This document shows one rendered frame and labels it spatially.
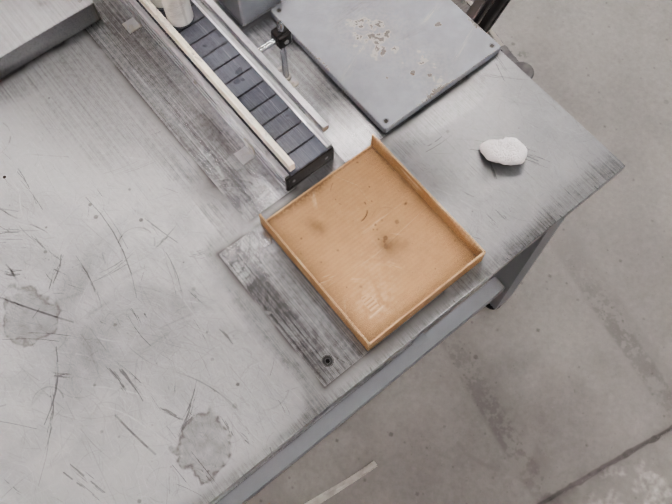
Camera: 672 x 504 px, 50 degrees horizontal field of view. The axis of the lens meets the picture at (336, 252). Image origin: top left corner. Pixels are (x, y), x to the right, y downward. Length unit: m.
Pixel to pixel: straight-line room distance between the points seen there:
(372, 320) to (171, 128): 0.53
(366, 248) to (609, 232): 1.20
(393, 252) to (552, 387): 0.97
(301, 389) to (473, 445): 0.93
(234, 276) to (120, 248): 0.21
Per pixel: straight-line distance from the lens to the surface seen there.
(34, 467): 1.28
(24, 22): 1.59
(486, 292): 1.93
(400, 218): 1.30
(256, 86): 1.39
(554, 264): 2.25
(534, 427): 2.10
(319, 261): 1.26
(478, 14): 2.00
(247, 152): 1.37
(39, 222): 1.41
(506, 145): 1.37
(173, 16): 1.47
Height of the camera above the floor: 2.01
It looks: 68 degrees down
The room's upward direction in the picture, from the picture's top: 1 degrees counter-clockwise
